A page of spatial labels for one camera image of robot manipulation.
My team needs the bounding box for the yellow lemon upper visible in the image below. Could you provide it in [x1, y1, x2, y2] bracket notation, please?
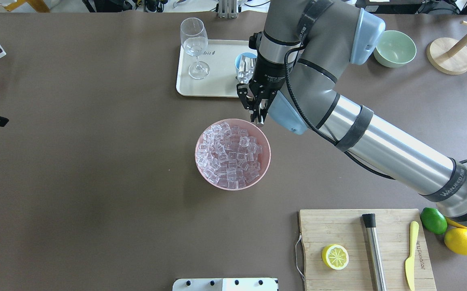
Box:
[444, 217, 467, 230]

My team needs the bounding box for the mint green bowl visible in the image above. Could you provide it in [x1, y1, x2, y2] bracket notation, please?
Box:
[373, 31, 417, 68]

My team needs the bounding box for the stainless steel ice scoop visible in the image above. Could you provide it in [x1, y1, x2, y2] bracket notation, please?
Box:
[237, 55, 257, 84]

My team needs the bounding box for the cream serving tray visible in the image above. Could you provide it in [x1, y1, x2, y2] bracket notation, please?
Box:
[176, 39, 257, 98]

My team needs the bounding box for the green lime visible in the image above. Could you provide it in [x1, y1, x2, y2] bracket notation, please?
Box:
[420, 207, 448, 235]

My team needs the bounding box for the pink bowl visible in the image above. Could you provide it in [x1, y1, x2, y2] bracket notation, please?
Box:
[195, 118, 271, 191]

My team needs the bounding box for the light blue cup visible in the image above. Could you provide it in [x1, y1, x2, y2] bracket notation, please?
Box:
[235, 52, 257, 79]

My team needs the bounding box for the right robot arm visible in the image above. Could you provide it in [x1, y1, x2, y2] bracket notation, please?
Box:
[237, 0, 467, 227]

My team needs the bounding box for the bamboo cutting board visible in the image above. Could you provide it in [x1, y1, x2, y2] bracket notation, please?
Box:
[298, 209, 421, 291]

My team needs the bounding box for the yellow lemon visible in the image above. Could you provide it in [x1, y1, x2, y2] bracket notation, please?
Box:
[444, 228, 467, 256]
[444, 217, 467, 230]

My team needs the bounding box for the half lemon slice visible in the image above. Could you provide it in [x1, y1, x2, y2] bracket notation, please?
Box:
[322, 244, 349, 270]

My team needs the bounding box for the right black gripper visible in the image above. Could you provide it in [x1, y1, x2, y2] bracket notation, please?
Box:
[236, 56, 291, 126]

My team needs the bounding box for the wooden mug tree stand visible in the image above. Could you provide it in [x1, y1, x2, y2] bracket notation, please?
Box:
[426, 20, 467, 75]

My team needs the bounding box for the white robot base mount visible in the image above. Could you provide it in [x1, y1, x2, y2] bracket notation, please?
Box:
[172, 277, 279, 291]

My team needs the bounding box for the yellow lemon lower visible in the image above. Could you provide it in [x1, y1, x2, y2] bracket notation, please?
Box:
[444, 228, 467, 256]

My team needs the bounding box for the yellow plastic knife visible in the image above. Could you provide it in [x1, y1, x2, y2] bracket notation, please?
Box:
[404, 221, 419, 291]

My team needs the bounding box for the steel muddler black tip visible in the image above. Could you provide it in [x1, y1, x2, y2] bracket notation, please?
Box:
[362, 213, 387, 291]

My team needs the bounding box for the clear wine glass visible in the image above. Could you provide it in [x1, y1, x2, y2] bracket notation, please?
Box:
[180, 18, 210, 80]

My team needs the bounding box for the pile of clear ice cubes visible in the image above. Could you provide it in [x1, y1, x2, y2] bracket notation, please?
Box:
[197, 121, 263, 190]

